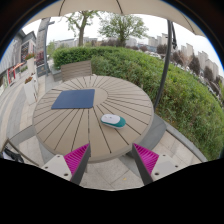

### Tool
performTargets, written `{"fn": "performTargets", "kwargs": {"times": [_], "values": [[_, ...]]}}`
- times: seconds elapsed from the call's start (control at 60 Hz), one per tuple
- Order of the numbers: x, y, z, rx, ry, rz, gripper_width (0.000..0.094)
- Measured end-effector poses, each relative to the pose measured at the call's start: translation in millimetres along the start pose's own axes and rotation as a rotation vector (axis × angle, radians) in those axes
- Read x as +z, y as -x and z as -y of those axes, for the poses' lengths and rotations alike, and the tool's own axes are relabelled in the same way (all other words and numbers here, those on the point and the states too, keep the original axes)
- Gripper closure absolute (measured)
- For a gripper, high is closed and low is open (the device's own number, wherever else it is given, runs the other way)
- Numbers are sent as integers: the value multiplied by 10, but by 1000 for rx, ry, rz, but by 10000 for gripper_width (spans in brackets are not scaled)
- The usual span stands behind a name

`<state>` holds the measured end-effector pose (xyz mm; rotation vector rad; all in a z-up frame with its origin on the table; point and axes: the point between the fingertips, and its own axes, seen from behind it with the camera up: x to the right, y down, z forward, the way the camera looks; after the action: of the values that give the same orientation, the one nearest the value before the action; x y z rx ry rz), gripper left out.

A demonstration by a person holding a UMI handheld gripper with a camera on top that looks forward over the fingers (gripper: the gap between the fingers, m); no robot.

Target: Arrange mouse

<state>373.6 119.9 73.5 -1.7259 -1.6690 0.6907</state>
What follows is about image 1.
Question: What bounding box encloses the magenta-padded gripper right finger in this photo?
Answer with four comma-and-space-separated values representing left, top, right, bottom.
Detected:
131, 143, 183, 186

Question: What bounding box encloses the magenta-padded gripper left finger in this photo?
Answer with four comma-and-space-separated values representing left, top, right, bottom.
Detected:
41, 143, 92, 186

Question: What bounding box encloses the white and teal computer mouse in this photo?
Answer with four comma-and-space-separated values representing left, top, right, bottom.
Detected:
100, 113, 127, 129

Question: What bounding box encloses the blue rectangular mouse pad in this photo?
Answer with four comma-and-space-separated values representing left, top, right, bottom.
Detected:
50, 88, 96, 110

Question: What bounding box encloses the green hedge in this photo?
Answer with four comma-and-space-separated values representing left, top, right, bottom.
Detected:
52, 45, 224, 161

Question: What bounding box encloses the white planter box with flowers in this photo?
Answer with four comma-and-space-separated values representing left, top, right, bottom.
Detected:
23, 75, 38, 105
24, 53, 37, 78

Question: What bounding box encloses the brown slatted chair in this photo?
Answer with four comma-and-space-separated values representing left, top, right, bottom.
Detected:
60, 59, 93, 83

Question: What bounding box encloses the dark curved parasol pole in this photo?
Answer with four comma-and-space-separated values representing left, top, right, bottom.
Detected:
153, 19, 178, 111

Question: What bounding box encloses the grey storefront building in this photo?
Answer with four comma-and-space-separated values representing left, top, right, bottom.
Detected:
0, 29, 37, 91

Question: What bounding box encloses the group of high-rise buildings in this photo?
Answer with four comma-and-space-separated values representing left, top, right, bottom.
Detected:
148, 32, 219, 79

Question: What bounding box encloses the grey sign pylon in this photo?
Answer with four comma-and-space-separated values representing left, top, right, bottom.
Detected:
34, 17, 56, 77

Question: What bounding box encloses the bare-trunked tree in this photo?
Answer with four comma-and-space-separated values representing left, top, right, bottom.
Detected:
64, 9, 101, 48

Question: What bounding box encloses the leafy round tree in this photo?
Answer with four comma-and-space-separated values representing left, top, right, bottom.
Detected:
98, 13, 149, 48

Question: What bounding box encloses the beige parasol canopy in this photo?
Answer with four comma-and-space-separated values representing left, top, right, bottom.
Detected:
24, 0, 206, 38

